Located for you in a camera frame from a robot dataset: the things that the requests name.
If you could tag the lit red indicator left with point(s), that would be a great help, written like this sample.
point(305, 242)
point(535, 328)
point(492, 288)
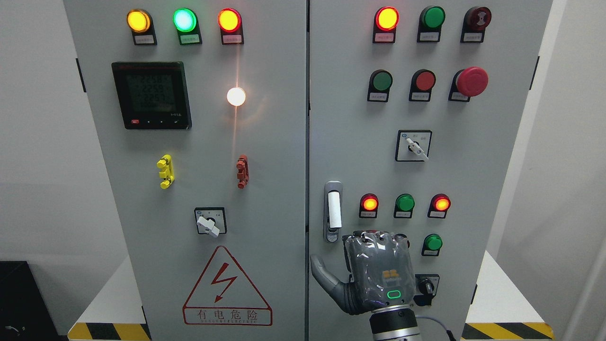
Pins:
point(369, 203)

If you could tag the green lit indicator light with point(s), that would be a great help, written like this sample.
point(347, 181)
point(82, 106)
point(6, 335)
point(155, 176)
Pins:
point(184, 20)

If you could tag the left door rotary switch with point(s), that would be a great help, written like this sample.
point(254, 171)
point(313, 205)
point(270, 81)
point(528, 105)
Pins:
point(210, 221)

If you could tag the dark red buzzer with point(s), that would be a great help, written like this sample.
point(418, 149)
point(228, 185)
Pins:
point(477, 19)

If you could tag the red ringed yellow indicator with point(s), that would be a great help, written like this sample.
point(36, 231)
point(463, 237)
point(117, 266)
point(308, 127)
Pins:
point(229, 20)

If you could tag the right door upper rotary switch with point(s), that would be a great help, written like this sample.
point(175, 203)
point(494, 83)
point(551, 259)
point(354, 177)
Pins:
point(413, 145)

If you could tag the white glowing indicator light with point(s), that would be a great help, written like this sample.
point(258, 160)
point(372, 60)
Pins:
point(236, 96)

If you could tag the yellow indicator light top left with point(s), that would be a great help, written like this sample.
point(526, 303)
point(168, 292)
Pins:
point(138, 20)

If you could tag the green push button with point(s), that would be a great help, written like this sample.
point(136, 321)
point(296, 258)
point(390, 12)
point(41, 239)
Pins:
point(380, 80)
point(432, 244)

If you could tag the grey left cabinet door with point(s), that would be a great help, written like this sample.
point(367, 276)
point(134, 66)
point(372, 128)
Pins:
point(266, 219)

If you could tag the black box at left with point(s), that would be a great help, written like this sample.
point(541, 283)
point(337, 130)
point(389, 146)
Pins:
point(23, 313)

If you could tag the grey right cabinet door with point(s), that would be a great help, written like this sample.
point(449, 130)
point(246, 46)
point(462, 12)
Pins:
point(414, 111)

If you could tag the white platform hazard striped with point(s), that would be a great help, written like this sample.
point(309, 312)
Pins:
point(499, 311)

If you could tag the green indicator top right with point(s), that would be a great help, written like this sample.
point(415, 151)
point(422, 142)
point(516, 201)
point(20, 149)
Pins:
point(432, 17)

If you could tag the silver door handle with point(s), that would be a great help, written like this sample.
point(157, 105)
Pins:
point(332, 220)

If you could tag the red emergency stop button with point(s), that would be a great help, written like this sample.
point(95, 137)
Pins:
point(471, 81)

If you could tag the grey cabinet door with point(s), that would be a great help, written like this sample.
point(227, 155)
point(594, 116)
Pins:
point(266, 219)
point(414, 111)

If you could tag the green push button upper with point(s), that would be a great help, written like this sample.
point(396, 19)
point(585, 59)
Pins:
point(380, 80)

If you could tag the red electric hazard sign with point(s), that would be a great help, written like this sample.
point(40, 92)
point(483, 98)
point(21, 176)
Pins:
point(224, 294)

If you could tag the red push button upper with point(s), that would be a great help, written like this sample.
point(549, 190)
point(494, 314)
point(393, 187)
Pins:
point(423, 80)

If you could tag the green indicator middle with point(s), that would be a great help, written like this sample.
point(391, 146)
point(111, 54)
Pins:
point(404, 203)

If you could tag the red lit indicator top right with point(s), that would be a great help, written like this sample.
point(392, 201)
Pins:
point(387, 18)

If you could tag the black digital power meter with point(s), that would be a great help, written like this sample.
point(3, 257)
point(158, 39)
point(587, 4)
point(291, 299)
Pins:
point(152, 95)

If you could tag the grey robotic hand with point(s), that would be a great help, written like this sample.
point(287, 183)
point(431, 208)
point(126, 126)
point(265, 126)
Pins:
point(381, 273)

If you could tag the door rotary switch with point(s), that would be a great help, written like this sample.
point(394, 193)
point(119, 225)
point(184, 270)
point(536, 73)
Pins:
point(210, 221)
point(413, 145)

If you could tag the green push button lower right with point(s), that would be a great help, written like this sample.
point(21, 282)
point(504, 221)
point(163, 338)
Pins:
point(432, 244)

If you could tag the black knob selector switch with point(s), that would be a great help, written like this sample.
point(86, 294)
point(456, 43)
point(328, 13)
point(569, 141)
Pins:
point(426, 288)

